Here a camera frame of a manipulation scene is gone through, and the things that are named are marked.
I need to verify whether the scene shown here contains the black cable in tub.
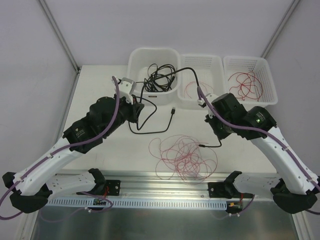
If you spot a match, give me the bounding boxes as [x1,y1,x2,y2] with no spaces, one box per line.
[146,63,161,93]

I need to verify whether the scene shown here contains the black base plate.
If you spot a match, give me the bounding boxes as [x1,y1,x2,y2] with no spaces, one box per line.
[82,178,122,197]
[207,182,238,199]

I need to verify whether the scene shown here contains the white solid plastic tub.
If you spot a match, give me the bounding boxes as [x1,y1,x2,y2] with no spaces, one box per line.
[126,47,181,106]

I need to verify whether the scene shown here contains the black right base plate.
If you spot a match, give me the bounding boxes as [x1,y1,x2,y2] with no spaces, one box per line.
[207,182,238,199]

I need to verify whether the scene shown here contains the thin red wires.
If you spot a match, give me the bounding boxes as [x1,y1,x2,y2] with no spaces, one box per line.
[148,134,218,185]

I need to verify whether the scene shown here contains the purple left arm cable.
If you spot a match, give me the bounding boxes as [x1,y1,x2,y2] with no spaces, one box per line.
[0,76,121,221]

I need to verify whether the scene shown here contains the thin red wire in basket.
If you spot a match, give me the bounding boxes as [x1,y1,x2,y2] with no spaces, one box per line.
[183,81,216,100]

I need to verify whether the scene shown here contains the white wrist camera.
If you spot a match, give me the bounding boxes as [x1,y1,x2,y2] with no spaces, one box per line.
[197,93,218,119]
[118,77,136,105]

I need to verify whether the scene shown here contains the white perforated right basket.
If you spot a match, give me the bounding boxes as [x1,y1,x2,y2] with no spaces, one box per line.
[223,56,278,110]

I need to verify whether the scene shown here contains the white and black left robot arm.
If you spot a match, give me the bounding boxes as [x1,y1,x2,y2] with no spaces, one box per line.
[2,97,144,214]

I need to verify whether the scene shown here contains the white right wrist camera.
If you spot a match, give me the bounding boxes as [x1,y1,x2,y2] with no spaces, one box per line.
[197,93,218,119]

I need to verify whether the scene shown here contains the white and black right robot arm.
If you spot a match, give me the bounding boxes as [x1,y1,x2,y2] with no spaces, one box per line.
[203,93,320,214]

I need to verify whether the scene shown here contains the thick red wire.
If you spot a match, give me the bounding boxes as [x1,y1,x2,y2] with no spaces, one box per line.
[227,71,265,103]
[234,71,257,101]

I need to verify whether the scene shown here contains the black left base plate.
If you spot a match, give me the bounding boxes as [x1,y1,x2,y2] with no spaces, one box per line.
[82,178,122,197]

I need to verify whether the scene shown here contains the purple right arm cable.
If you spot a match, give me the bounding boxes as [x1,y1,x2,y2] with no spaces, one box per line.
[197,86,320,221]

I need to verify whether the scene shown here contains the white slotted cable duct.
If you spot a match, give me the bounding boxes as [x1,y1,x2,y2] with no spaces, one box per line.
[46,196,227,211]

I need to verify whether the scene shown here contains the white perforated basket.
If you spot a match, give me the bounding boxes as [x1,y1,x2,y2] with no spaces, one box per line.
[177,54,226,110]
[223,56,278,110]

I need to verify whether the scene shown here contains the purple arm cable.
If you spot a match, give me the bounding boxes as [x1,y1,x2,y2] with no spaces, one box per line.
[0,76,121,221]
[197,86,320,221]

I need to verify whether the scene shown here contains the white perforated middle basket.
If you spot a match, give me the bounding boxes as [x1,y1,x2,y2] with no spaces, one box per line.
[177,54,226,110]

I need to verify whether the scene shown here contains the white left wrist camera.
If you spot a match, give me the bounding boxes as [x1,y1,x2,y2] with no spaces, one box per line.
[118,77,136,105]

